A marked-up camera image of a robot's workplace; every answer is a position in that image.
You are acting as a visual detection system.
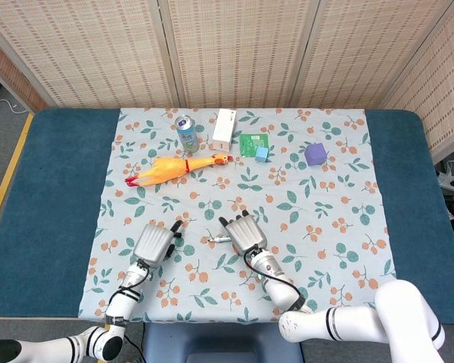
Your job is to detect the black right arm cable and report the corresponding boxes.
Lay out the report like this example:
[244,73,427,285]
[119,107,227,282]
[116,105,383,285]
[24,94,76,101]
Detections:
[243,244,304,304]

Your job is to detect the white floor cable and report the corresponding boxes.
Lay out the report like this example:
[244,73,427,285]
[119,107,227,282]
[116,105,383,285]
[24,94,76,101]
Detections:
[0,98,28,114]

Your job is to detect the floral print tablecloth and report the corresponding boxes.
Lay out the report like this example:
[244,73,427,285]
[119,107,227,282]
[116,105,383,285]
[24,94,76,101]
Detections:
[77,107,406,326]

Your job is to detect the white cardboard box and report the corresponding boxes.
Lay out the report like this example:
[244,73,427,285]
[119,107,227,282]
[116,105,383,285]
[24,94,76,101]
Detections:
[211,108,238,153]

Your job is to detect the green flat packet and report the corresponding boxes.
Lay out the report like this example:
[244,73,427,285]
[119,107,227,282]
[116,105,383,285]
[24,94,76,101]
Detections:
[238,132,270,158]

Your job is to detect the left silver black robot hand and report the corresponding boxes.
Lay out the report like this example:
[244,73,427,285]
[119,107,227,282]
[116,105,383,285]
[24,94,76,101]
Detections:
[131,219,185,269]

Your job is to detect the yellow rubber chicken toy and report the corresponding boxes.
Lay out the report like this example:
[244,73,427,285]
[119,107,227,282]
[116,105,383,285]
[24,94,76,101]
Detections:
[124,152,234,188]

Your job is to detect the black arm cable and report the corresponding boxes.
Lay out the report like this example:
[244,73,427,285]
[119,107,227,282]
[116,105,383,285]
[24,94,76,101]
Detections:
[106,259,153,308]
[243,244,304,304]

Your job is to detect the white metal stand base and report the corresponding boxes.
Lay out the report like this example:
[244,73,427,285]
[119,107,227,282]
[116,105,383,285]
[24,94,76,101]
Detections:
[436,138,454,197]

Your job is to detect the purple cube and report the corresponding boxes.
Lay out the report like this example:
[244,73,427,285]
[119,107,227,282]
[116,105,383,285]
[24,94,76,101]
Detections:
[303,141,328,167]

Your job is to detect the dark blue table cover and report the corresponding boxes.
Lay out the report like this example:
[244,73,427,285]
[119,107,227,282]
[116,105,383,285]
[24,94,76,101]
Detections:
[0,107,454,327]

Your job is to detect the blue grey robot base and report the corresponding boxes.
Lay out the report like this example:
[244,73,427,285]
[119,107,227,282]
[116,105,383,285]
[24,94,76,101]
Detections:
[141,322,304,363]

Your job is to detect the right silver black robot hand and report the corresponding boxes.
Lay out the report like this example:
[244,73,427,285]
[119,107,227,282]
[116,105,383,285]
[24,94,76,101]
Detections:
[218,209,269,258]

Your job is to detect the woven bamboo screen panel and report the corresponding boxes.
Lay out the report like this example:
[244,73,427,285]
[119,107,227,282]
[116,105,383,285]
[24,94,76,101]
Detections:
[290,0,454,110]
[157,0,322,110]
[380,0,454,164]
[0,0,182,110]
[0,29,49,114]

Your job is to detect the light blue drink can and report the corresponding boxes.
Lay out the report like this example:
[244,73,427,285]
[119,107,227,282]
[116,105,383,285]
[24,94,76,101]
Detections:
[174,114,201,154]

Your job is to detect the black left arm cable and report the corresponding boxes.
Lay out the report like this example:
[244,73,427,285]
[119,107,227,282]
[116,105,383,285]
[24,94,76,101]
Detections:
[106,259,153,308]

